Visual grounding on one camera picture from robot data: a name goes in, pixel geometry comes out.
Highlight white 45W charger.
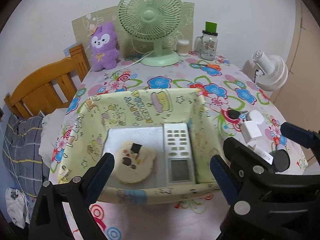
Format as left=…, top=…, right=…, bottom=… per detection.
left=248, top=144, right=273, bottom=165

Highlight black oval case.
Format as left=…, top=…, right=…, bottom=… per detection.
left=272, top=149, right=290, bottom=172

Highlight white oval earbud case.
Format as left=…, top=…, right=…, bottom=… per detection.
left=246, top=110, right=264, bottom=125

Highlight white remote control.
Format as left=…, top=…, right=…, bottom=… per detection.
left=163, top=123, right=196, bottom=185

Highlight black car key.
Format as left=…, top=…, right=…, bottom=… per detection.
left=227, top=109, right=248, bottom=120

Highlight round beige pin cushion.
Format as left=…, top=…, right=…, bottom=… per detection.
left=113, top=142, right=156, bottom=184

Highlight white square charger cube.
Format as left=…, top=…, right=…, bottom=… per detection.
left=240, top=120, right=263, bottom=142

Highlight beige door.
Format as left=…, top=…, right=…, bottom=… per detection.
left=269, top=0, right=320, bottom=160

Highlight floral tablecloth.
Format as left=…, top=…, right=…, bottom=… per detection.
left=48, top=51, right=309, bottom=240

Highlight yellow cartoon fabric box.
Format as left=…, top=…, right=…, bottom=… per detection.
left=51, top=88, right=223, bottom=205

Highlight white standing fan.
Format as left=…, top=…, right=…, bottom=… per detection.
left=252, top=50, right=289, bottom=92

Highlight blue plaid bedding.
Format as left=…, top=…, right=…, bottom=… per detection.
left=2, top=114, right=49, bottom=198

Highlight white cloth on bed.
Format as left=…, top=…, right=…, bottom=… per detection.
left=39, top=108, right=67, bottom=168

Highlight glass jar mug green lid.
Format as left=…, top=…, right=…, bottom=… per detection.
left=194, top=22, right=218, bottom=61

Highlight cotton swab container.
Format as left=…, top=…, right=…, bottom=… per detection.
left=176, top=40, right=190, bottom=56

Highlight wooden bed headboard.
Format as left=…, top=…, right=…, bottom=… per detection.
left=4, top=44, right=90, bottom=118

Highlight beige cartoon board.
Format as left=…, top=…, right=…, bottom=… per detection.
left=71, top=2, right=195, bottom=58

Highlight purple plush toy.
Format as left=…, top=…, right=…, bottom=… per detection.
left=90, top=22, right=119, bottom=72

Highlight green desk fan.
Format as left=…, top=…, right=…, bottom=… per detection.
left=118, top=0, right=182, bottom=67

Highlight orange handled scissors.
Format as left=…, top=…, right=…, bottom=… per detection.
left=200, top=64, right=221, bottom=71

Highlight white fan power cable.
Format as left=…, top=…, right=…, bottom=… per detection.
left=106, top=50, right=156, bottom=77

